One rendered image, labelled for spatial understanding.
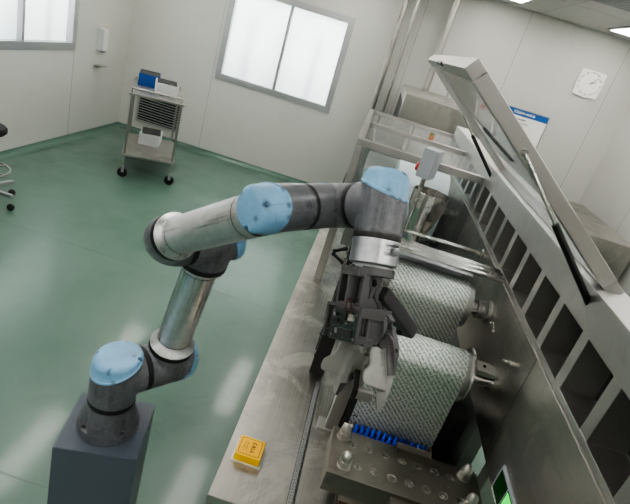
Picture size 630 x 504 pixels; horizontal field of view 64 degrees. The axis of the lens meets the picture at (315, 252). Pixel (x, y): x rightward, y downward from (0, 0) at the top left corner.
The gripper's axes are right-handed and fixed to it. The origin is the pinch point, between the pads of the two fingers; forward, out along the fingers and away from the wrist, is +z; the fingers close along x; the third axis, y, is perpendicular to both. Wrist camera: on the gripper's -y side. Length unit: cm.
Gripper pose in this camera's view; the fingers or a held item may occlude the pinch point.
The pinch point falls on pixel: (360, 395)
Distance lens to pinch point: 82.1
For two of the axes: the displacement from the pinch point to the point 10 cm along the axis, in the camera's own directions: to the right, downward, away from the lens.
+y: -7.1, -1.5, -6.9
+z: -1.6, 9.9, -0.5
